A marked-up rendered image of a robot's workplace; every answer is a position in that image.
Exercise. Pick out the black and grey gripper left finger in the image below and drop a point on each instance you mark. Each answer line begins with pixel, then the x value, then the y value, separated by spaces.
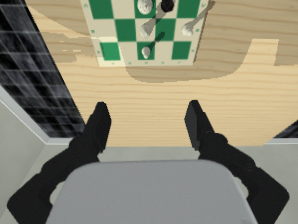
pixel 31 203

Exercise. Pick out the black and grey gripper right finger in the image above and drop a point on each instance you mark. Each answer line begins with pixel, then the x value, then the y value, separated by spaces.
pixel 266 197

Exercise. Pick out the green and cream chessboard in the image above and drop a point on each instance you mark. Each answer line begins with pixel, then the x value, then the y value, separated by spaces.
pixel 114 29

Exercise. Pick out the black rook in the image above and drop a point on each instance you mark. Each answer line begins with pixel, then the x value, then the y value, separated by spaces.
pixel 167 5

